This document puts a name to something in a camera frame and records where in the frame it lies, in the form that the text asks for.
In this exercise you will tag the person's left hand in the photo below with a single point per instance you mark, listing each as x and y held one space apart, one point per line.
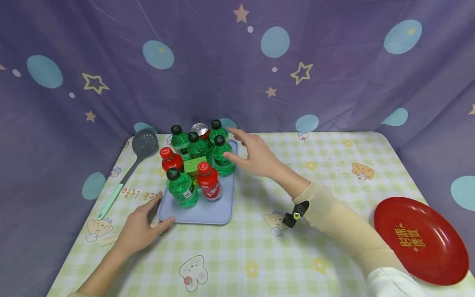
137 231

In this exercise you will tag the person's right hand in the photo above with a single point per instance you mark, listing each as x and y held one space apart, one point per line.
259 159

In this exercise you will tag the person's left index finger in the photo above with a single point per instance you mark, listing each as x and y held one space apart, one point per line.
152 201

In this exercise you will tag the person's right thumb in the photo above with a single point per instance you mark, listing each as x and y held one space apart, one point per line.
235 159

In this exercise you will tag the person's right fingers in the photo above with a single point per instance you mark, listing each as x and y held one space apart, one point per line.
240 135

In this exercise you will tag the person's left thumb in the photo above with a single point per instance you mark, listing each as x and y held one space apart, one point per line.
163 225

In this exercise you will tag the person's left forearm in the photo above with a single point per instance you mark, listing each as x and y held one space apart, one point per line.
102 272

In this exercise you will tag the person's right forearm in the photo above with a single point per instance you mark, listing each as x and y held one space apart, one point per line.
341 222

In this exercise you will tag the green bottle with black cap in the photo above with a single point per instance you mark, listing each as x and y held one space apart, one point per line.
183 192
199 148
223 160
180 141
219 132

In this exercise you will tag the red bottle with red cap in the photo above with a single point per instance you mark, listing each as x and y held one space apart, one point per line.
172 162
210 183

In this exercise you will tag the red and silver can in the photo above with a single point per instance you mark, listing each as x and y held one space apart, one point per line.
200 130

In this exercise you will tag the green carton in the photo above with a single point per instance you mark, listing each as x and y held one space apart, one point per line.
195 167

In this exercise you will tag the light blue tray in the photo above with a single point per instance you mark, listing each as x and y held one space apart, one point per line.
215 212

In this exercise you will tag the black wrist band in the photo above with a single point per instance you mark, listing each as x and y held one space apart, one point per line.
297 214

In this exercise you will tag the red oval plate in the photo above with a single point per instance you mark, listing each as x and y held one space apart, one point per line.
426 255

